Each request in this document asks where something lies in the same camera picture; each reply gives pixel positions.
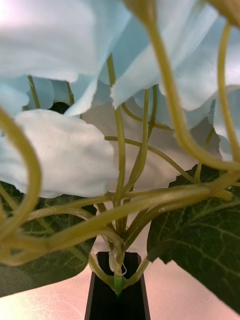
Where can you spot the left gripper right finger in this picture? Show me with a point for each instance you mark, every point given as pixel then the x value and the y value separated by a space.
pixel 132 305

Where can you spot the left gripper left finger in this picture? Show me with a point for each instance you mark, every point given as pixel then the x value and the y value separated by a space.
pixel 102 305

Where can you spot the pale blue artificial flower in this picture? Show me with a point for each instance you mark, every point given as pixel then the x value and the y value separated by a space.
pixel 62 155

